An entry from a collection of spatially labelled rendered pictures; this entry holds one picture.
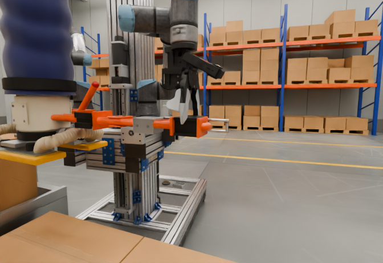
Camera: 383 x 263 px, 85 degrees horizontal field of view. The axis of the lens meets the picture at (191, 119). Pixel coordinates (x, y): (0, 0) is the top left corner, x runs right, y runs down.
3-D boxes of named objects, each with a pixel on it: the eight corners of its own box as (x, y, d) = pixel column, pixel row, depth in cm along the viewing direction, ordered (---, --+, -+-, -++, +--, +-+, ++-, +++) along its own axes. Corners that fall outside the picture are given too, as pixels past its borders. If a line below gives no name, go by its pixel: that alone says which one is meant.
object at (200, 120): (169, 135, 56) (169, 117, 55) (180, 131, 63) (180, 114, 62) (199, 138, 53) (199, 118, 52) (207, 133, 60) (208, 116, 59)
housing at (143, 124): (131, 133, 61) (131, 117, 61) (145, 129, 68) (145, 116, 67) (152, 134, 59) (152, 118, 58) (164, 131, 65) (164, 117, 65)
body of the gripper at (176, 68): (174, 91, 63) (173, 50, 62) (200, 90, 60) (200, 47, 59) (161, 90, 56) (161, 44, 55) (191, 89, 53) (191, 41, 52)
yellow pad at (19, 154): (-28, 153, 74) (-29, 139, 73) (5, 147, 83) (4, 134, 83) (35, 166, 61) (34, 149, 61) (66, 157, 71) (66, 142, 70)
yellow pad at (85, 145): (30, 142, 91) (29, 131, 91) (52, 138, 101) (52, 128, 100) (88, 151, 79) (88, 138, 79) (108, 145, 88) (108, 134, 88)
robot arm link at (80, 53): (85, 41, 162) (92, 71, 129) (68, 40, 156) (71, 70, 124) (85, 26, 155) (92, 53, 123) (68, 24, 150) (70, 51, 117)
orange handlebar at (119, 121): (-6, 117, 87) (-8, 109, 86) (62, 113, 115) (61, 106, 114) (207, 135, 53) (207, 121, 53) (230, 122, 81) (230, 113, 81)
